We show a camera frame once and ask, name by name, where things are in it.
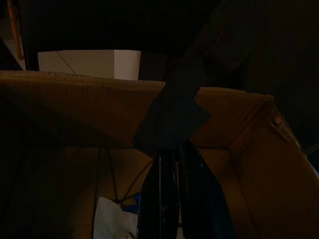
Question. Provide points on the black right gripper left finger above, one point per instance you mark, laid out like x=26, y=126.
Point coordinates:
x=159, y=199

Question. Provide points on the black foam strip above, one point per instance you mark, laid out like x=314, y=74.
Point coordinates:
x=169, y=119

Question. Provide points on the wooden table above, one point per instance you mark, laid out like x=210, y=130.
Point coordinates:
x=15, y=30

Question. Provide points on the blue plastic scrap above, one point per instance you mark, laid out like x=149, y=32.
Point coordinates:
x=131, y=206

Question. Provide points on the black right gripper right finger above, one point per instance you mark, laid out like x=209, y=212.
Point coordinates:
x=199, y=199

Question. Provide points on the brown cardboard box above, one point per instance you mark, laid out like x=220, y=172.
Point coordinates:
x=74, y=104

